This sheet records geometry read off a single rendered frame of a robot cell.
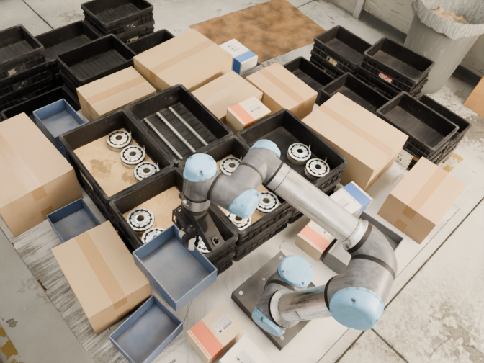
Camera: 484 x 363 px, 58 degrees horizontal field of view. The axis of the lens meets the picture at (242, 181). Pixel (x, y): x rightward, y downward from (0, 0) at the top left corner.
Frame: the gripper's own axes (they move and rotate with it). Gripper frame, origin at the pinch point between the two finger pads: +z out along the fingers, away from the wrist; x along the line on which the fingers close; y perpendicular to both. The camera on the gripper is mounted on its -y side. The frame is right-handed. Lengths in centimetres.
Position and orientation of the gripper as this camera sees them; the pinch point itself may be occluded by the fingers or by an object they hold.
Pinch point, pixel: (194, 248)
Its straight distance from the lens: 129.9
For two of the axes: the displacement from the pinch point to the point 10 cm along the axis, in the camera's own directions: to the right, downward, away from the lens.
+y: -6.6, -6.3, 4.1
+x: -7.3, 4.2, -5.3
